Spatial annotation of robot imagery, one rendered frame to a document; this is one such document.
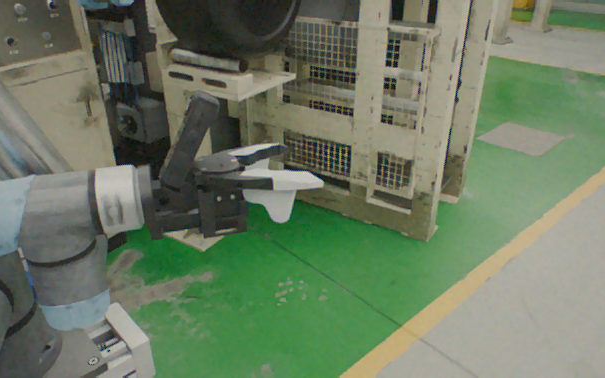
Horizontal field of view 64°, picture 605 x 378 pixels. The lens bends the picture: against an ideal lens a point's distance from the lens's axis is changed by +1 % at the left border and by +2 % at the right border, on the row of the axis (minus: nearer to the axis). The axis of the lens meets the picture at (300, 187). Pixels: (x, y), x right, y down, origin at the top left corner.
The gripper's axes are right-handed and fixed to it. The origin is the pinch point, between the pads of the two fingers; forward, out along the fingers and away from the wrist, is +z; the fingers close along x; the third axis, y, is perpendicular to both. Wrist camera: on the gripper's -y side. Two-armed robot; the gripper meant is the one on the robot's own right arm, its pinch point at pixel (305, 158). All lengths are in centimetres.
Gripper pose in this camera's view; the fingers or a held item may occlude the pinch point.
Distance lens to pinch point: 60.2
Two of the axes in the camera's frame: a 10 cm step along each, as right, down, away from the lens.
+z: 9.6, -1.3, 2.5
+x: 2.8, 3.3, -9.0
